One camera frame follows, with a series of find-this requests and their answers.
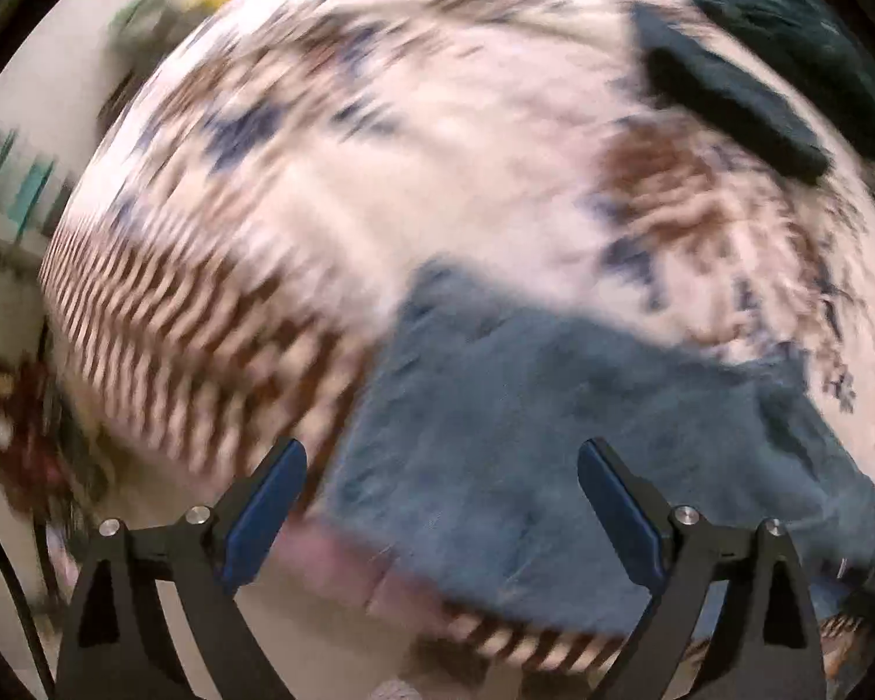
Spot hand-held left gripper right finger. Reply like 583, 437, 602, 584
577, 437, 827, 700

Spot red patterned cloth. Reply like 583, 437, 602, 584
0, 353, 110, 526

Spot dark teal quilt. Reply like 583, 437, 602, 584
631, 0, 875, 183

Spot floral printed bed blanket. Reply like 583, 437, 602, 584
38, 0, 875, 679

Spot teal storage cart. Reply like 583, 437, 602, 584
7, 153, 75, 236

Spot pink bed sheet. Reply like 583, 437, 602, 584
273, 517, 482, 635

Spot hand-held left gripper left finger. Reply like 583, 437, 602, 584
54, 437, 309, 700

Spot blue denim pants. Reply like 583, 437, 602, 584
321, 258, 875, 635

